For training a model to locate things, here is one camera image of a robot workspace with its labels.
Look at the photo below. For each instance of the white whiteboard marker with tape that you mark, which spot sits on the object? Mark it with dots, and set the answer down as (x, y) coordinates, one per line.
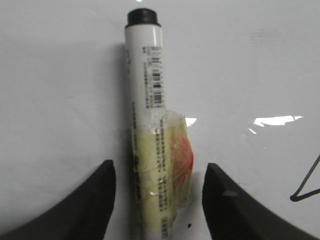
(162, 154)

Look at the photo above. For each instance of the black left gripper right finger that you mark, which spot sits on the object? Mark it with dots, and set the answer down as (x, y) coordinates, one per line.
(232, 214)

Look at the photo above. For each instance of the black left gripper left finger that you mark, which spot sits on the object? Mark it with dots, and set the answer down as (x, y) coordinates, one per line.
(82, 215)

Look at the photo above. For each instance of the white whiteboard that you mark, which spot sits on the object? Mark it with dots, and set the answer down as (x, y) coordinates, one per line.
(245, 73)

